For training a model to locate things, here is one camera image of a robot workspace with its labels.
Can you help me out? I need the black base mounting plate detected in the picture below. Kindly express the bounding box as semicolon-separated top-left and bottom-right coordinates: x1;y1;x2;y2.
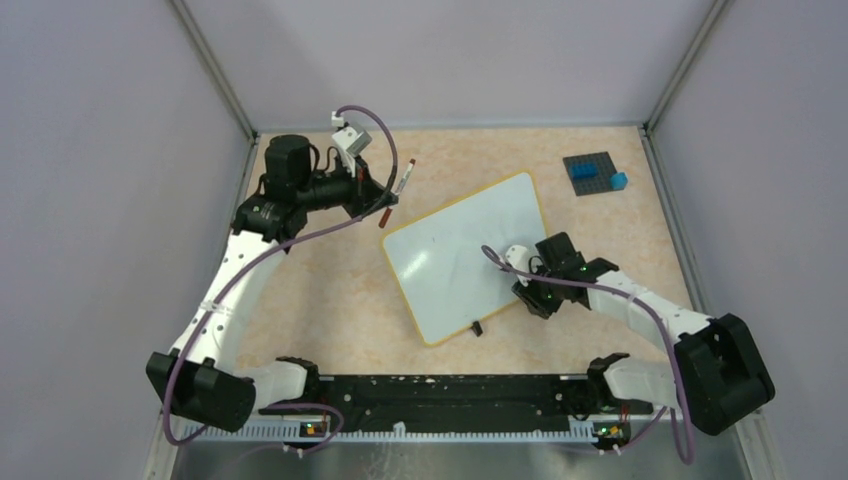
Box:
299;374;654;433

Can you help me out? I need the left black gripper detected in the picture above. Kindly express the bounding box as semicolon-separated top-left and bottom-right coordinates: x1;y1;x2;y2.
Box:
296;152;397;221

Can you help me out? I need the purple cable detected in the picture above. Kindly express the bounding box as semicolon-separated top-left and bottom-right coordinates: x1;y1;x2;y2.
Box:
162;104;399;457
481;245;698;466

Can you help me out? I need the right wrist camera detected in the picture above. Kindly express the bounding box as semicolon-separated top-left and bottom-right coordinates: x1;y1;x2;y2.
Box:
505;245;533;287

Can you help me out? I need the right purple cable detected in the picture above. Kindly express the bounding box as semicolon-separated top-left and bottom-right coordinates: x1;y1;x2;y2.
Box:
481;245;698;466

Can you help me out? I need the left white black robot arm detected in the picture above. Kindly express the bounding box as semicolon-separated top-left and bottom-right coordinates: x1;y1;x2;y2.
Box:
145;128;398;432

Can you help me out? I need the blue lego brick on plate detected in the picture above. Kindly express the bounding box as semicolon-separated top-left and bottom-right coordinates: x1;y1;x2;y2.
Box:
569;162;599;181

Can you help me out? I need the white cable duct rail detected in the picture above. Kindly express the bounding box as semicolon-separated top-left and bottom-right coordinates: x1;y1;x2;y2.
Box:
197;420;598;444

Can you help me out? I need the white marker pen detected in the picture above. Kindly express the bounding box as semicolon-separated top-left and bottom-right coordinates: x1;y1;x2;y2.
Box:
395;158;417;196

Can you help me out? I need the yellow framed whiteboard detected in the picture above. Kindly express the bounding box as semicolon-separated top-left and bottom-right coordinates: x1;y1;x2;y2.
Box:
382;171;547;346

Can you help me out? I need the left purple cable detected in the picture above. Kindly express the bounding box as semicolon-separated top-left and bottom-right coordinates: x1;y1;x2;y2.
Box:
162;104;399;457

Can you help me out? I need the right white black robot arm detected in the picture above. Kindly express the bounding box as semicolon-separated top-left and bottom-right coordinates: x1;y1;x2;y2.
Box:
498;232;776;436

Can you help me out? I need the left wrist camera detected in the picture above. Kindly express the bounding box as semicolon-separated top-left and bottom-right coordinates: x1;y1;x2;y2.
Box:
331;111;372;158

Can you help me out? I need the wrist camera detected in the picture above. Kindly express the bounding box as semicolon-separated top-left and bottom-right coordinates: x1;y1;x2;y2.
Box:
505;245;533;287
331;111;372;158

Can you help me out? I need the red marker cap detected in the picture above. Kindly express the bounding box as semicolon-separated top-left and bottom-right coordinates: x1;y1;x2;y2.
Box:
378;208;393;229

